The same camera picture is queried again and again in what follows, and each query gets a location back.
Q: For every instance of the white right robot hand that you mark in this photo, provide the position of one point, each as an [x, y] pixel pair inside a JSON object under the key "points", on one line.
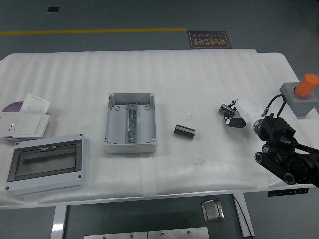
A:
{"points": [[248, 108]]}

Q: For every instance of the black table control panel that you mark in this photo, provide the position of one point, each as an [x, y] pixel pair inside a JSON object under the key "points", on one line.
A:
{"points": [[287, 192]]}

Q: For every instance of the purple disc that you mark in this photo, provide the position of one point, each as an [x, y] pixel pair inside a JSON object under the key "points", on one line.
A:
{"points": [[13, 107]]}

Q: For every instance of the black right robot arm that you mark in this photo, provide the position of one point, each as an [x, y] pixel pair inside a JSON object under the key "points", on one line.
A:
{"points": [[276, 139]]}

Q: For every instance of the white flat switch panel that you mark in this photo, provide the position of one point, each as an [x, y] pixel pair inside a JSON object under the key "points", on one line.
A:
{"points": [[32, 125]]}

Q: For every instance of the white wall socket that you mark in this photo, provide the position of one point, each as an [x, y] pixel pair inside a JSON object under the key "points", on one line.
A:
{"points": [[8, 124]]}

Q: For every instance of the metal terminal rail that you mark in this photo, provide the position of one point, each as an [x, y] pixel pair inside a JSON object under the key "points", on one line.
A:
{"points": [[132, 124]]}

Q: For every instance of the grey open junction box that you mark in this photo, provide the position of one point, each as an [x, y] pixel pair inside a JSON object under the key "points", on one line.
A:
{"points": [[117, 127]]}

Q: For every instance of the grey metal plate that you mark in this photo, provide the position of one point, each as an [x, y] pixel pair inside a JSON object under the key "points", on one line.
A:
{"points": [[114, 235], [178, 234]]}

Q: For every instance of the white tape strip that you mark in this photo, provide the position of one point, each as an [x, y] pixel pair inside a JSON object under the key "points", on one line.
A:
{"points": [[148, 176]]}

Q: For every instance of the silver metal pedal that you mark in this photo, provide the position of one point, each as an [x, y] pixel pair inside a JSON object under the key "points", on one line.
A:
{"points": [[211, 211]]}

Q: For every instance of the grey block holder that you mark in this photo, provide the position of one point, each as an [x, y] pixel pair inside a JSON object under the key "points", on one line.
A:
{"points": [[299, 104]]}

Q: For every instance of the white foam mat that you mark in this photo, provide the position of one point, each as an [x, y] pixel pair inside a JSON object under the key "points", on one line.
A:
{"points": [[174, 74]]}

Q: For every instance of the orange cylinder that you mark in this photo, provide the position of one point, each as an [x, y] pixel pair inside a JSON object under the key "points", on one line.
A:
{"points": [[305, 85]]}

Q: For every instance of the dark cylindrical battery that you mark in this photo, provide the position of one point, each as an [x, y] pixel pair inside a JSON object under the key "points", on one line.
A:
{"points": [[185, 131]]}

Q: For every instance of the white table leg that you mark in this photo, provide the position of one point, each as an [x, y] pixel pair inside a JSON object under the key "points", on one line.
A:
{"points": [[58, 222], [246, 211]]}

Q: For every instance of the black floor sign orange text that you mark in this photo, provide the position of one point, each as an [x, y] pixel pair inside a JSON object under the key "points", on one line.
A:
{"points": [[209, 39]]}

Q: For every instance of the grey enclosure cover dark window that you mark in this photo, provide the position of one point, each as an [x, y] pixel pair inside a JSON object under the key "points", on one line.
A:
{"points": [[47, 161]]}

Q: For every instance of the white square switch plate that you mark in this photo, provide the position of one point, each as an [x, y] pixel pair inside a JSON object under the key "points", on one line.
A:
{"points": [[35, 103]]}

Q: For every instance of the black floor plate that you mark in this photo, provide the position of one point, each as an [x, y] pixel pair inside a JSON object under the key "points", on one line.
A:
{"points": [[53, 9]]}

